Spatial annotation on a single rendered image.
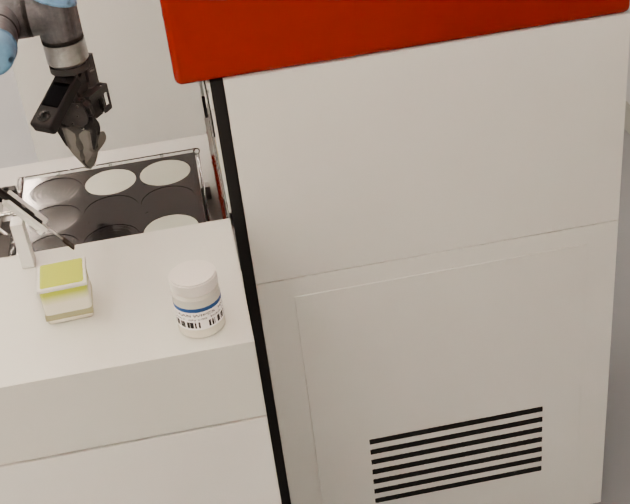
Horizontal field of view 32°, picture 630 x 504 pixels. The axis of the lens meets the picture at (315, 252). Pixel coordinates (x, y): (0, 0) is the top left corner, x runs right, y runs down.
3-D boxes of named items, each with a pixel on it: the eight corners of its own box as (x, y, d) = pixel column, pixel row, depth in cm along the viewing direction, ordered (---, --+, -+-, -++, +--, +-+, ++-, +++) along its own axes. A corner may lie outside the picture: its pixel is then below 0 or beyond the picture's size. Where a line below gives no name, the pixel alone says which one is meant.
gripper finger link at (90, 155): (116, 157, 212) (106, 114, 207) (99, 173, 207) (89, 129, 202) (102, 156, 213) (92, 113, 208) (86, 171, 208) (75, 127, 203)
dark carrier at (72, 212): (195, 154, 224) (194, 151, 223) (209, 244, 195) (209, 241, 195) (25, 183, 221) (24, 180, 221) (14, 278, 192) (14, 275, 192)
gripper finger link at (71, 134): (102, 156, 213) (92, 113, 208) (86, 171, 208) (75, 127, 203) (89, 154, 214) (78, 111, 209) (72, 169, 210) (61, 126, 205)
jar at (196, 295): (223, 306, 167) (214, 255, 162) (228, 334, 161) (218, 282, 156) (177, 315, 167) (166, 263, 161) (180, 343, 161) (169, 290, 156)
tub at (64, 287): (94, 290, 174) (84, 254, 171) (96, 317, 168) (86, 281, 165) (46, 299, 174) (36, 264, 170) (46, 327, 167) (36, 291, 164)
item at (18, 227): (57, 252, 185) (38, 184, 177) (57, 264, 182) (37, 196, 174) (21, 258, 184) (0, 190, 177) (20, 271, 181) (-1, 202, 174)
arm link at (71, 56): (68, 49, 192) (30, 46, 195) (74, 73, 194) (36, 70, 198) (92, 32, 198) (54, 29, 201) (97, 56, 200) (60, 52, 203)
